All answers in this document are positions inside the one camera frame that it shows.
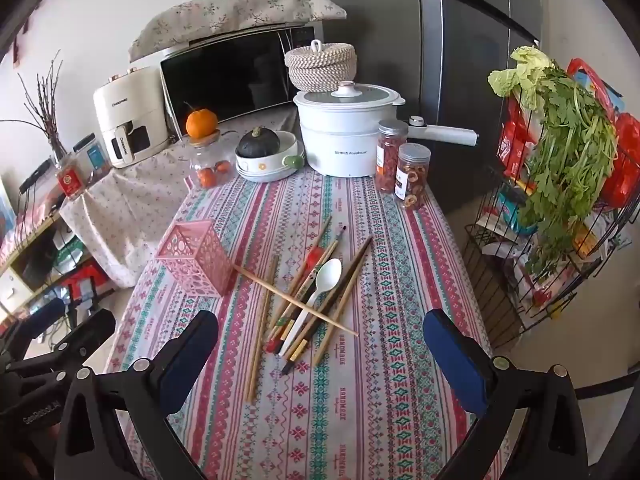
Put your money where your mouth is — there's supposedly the dark brown chopstick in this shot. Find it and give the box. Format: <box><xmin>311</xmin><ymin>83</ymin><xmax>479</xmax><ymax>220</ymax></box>
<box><xmin>280</xmin><ymin>236</ymin><xmax>375</xmax><ymax>376</ymax></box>
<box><xmin>287</xmin><ymin>240</ymin><xmax>373</xmax><ymax>363</ymax></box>

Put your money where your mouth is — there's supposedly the red snack packet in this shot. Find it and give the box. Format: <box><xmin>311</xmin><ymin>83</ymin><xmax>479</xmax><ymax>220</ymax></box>
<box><xmin>497</xmin><ymin>95</ymin><xmax>538</xmax><ymax>181</ymax></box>

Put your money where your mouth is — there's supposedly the brown wooden chopstick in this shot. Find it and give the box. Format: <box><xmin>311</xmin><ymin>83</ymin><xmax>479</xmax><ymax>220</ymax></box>
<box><xmin>290</xmin><ymin>216</ymin><xmax>333</xmax><ymax>291</ymax></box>
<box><xmin>299</xmin><ymin>225</ymin><xmax>348</xmax><ymax>307</ymax></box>

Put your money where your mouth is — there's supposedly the white electric cooking pot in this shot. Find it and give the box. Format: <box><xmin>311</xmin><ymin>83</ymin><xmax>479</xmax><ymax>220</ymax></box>
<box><xmin>292</xmin><ymin>92</ymin><xmax>481</xmax><ymax>178</ymax></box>

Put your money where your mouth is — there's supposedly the dark green squash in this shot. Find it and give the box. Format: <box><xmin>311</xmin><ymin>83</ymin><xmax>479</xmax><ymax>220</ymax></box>
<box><xmin>236</xmin><ymin>127</ymin><xmax>281</xmax><ymax>158</ymax></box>

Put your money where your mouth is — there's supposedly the jar of dried fruit rings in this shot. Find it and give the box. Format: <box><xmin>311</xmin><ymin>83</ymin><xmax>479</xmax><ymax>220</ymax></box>
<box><xmin>395</xmin><ymin>143</ymin><xmax>433</xmax><ymax>211</ymax></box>

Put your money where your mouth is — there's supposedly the pair of chopsticks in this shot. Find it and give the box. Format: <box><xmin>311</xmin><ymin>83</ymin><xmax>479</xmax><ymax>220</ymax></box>
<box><xmin>265</xmin><ymin>242</ymin><xmax>333</xmax><ymax>353</ymax></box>

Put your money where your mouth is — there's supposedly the glass jar with wooden lid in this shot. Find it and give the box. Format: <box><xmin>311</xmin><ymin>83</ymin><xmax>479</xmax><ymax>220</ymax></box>
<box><xmin>189</xmin><ymin>130</ymin><xmax>238</xmax><ymax>191</ymax></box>

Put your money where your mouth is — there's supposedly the white pot lid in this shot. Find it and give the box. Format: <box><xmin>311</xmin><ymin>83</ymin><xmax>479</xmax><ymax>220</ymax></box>
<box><xmin>293</xmin><ymin>81</ymin><xmax>407</xmax><ymax>108</ymax></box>

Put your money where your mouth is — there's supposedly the jar with red label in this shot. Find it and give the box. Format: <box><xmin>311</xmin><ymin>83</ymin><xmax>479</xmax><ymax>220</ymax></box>
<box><xmin>55</xmin><ymin>157</ymin><xmax>91</xmax><ymax>196</ymax></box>

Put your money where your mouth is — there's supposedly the black door microwave oven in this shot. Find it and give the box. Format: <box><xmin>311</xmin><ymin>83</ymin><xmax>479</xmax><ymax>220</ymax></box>
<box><xmin>160</xmin><ymin>25</ymin><xmax>326</xmax><ymax>141</ymax></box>

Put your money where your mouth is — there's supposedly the bundle of dry branches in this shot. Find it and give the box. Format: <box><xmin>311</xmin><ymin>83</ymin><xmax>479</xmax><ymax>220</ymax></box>
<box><xmin>0</xmin><ymin>52</ymin><xmax>68</xmax><ymax>161</ymax></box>

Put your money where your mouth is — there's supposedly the white air fryer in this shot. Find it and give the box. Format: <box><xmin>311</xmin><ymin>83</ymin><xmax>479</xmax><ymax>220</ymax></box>
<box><xmin>92</xmin><ymin>66</ymin><xmax>173</xmax><ymax>169</ymax></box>

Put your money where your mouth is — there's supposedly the jar with blue label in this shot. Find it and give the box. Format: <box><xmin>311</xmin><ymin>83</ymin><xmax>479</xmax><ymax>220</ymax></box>
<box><xmin>72</xmin><ymin>133</ymin><xmax>113</xmax><ymax>176</ymax></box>

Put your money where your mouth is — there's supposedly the black wire rack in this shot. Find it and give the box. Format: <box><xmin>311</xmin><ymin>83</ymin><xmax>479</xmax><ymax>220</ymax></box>
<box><xmin>460</xmin><ymin>60</ymin><xmax>640</xmax><ymax>351</ymax></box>

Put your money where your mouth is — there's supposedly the white ceramic bowl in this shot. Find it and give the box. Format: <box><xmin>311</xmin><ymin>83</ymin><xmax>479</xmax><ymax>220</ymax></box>
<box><xmin>235</xmin><ymin>131</ymin><xmax>306</xmax><ymax>183</ymax></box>

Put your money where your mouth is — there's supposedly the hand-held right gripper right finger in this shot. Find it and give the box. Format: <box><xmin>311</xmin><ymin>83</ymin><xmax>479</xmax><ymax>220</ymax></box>
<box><xmin>422</xmin><ymin>309</ymin><xmax>591</xmax><ymax>480</ymax></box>

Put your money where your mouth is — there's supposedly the bunch of green leafy herbs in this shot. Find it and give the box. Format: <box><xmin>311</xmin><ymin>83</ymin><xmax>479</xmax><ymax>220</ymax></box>
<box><xmin>517</xmin><ymin>67</ymin><xmax>621</xmax><ymax>276</ymax></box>

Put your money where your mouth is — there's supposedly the floral cloth cover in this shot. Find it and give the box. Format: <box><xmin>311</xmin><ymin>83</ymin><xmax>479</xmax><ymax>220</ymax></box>
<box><xmin>127</xmin><ymin>0</ymin><xmax>348</xmax><ymax>63</ymax></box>

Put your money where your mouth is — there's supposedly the red plastic bag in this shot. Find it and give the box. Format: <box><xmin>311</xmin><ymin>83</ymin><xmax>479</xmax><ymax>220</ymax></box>
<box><xmin>567</xmin><ymin>57</ymin><xmax>640</xmax><ymax>206</ymax></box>

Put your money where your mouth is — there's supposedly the large orange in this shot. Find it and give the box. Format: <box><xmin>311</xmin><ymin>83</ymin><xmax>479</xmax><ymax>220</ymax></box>
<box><xmin>185</xmin><ymin>102</ymin><xmax>219</xmax><ymax>139</ymax></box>

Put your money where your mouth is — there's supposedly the pink plastic utensil holder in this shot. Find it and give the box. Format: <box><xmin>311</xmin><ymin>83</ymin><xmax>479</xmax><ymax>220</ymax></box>
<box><xmin>155</xmin><ymin>220</ymin><xmax>236</xmax><ymax>297</ymax></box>

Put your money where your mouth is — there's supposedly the grey refrigerator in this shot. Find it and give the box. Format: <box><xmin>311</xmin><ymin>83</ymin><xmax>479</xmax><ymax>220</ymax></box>
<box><xmin>316</xmin><ymin>0</ymin><xmax>543</xmax><ymax>216</ymax></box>

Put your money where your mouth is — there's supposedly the white plastic spoon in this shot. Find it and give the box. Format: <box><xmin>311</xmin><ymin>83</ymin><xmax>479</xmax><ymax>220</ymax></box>
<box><xmin>277</xmin><ymin>258</ymin><xmax>343</xmax><ymax>357</ymax></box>

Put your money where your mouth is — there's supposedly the patterned red green tablecloth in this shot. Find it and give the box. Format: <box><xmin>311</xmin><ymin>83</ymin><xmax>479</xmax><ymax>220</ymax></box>
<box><xmin>102</xmin><ymin>160</ymin><xmax>511</xmax><ymax>480</ymax></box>

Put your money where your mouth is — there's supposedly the jar of red dried fruit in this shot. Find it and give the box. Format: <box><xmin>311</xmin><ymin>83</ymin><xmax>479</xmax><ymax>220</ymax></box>
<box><xmin>376</xmin><ymin>120</ymin><xmax>410</xmax><ymax>193</ymax></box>

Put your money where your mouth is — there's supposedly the light wooden chopstick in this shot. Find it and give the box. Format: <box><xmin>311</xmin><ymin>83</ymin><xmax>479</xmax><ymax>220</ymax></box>
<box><xmin>244</xmin><ymin>255</ymin><xmax>277</xmax><ymax>403</ymax></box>
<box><xmin>312</xmin><ymin>260</ymin><xmax>361</xmax><ymax>368</ymax></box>
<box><xmin>233</xmin><ymin>264</ymin><xmax>360</xmax><ymax>337</ymax></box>

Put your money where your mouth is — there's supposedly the woven rope basket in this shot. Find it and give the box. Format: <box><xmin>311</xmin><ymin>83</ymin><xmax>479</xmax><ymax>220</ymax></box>
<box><xmin>285</xmin><ymin>40</ymin><xmax>358</xmax><ymax>93</ymax></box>

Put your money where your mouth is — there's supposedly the white floral cabinet cloth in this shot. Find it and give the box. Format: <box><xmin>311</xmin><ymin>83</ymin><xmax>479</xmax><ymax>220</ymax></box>
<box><xmin>60</xmin><ymin>110</ymin><xmax>301</xmax><ymax>288</ymax></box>

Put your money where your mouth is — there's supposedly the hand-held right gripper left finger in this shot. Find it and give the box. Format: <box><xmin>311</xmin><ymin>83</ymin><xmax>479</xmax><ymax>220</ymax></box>
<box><xmin>52</xmin><ymin>310</ymin><xmax>221</xmax><ymax>480</ymax></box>

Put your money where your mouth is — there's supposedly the napa cabbage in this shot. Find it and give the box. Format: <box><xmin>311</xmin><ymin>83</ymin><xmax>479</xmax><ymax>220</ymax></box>
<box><xmin>487</xmin><ymin>46</ymin><xmax>556</xmax><ymax>111</ymax></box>

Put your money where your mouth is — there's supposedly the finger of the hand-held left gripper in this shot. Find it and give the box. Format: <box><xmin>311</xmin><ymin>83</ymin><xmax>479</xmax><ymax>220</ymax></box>
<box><xmin>10</xmin><ymin>308</ymin><xmax>117</xmax><ymax>386</ymax></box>
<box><xmin>0</xmin><ymin>297</ymin><xmax>68</xmax><ymax>361</ymax></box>

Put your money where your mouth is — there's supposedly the blue box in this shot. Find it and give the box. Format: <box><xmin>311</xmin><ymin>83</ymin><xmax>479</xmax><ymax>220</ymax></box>
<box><xmin>575</xmin><ymin>70</ymin><xmax>626</xmax><ymax>116</ymax></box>

